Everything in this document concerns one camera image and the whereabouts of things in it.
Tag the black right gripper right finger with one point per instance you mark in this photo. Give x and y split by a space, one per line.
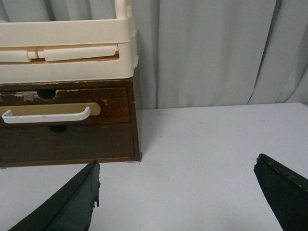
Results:
285 191

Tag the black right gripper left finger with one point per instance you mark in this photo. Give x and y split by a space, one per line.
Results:
70 208

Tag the lower wooden drawer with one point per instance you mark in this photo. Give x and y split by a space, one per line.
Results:
57 144

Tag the wooden drawer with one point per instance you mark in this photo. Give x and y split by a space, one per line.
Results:
107 105
57 144

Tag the dark wooden drawer cabinet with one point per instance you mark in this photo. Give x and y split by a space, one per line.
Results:
134 96

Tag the upper wooden drawer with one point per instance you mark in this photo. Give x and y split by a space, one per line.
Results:
107 105

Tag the cream plastic basket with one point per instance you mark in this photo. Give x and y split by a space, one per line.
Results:
63 40

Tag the grey curtain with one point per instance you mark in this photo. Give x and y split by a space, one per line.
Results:
221 52

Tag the white drawer handle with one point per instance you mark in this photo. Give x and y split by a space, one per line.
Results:
9 118

